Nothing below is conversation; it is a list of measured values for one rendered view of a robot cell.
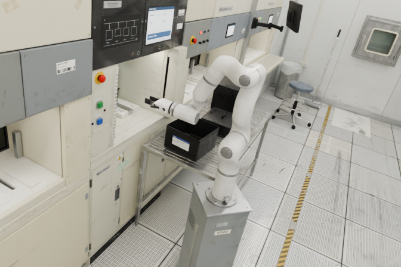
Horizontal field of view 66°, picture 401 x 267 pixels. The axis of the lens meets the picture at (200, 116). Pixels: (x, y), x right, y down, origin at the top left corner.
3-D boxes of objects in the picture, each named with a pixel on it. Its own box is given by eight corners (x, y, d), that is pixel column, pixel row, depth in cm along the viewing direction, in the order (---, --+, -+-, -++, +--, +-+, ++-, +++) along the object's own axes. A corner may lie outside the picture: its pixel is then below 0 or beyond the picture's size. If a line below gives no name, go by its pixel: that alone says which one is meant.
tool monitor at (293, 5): (295, 42, 315) (306, 5, 299) (246, 30, 333) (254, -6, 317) (301, 37, 348) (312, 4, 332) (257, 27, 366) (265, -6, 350)
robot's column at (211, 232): (225, 294, 209) (252, 210, 176) (186, 303, 199) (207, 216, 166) (211, 259, 232) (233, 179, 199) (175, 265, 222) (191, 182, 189)
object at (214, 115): (231, 141, 242) (234, 126, 236) (197, 128, 251) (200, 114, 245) (243, 127, 266) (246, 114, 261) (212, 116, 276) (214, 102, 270)
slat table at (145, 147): (199, 261, 229) (219, 179, 196) (133, 224, 249) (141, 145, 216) (252, 175, 337) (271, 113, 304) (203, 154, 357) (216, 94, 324)
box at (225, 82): (237, 118, 281) (243, 92, 270) (209, 108, 290) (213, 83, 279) (246, 108, 305) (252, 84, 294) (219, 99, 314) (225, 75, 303)
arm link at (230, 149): (241, 169, 177) (251, 133, 167) (229, 186, 162) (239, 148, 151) (222, 161, 181) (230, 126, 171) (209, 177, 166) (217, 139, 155)
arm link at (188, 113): (182, 101, 178) (173, 105, 171) (202, 108, 174) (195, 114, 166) (180, 114, 182) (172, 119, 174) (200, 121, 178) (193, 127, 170)
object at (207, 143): (163, 146, 219) (165, 124, 212) (185, 132, 242) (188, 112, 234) (195, 162, 208) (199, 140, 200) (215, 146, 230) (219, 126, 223)
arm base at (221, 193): (242, 205, 178) (250, 180, 170) (212, 208, 171) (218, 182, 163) (230, 183, 194) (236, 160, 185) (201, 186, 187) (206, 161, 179)
